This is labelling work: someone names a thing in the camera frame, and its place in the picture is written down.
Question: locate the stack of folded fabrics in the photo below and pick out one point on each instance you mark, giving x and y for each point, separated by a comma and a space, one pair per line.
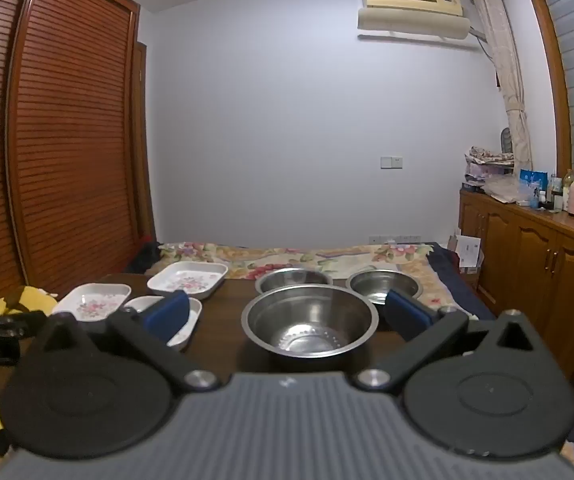
487, 165

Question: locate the dark blue blanket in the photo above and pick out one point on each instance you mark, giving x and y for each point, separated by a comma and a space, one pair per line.
459, 280

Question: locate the small stainless steel bowl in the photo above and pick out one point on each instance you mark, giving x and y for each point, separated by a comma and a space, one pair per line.
292, 277
382, 282

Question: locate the dark small fan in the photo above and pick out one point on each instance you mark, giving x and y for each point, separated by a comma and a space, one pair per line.
506, 140

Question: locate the beige patterned curtain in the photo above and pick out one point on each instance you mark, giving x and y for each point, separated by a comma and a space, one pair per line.
509, 75

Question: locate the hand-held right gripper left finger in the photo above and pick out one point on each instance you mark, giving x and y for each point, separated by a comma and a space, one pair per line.
167, 316

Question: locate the dark cloth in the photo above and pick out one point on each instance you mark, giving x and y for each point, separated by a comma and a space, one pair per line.
144, 257

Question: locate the white wall outlet strip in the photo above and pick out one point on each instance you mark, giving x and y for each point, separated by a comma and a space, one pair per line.
394, 238

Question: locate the yellow black cloth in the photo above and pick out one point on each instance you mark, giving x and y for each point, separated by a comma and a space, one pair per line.
27, 300

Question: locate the clear plastic bag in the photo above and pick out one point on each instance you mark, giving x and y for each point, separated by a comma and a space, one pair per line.
507, 191

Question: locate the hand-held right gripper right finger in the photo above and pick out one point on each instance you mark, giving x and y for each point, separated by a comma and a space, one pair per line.
407, 317

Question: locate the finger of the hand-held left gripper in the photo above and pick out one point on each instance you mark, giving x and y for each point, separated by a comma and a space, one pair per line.
2, 324

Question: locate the blue printed box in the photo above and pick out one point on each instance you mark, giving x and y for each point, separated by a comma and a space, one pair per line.
533, 185

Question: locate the wooden louvered wardrobe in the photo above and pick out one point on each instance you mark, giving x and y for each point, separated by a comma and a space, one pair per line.
67, 135

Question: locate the floral bed blanket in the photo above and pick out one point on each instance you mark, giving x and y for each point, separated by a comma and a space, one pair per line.
247, 260

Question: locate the wooden window frame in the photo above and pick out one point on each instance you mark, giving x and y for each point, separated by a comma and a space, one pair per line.
549, 60

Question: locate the green glass bottle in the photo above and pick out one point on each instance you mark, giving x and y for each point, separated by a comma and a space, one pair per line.
567, 187

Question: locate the wooden sideboard cabinet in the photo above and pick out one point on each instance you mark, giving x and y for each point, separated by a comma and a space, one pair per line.
542, 270

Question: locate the beige wall air conditioner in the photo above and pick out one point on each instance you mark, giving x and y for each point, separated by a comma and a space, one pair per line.
412, 7

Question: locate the large stainless steel bowl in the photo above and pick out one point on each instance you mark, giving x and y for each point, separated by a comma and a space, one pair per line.
309, 322

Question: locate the white wall switch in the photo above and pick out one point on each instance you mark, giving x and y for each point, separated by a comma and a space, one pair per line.
392, 161

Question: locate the white floral rectangular plate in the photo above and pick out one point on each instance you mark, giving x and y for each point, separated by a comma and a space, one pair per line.
192, 312
89, 302
187, 280

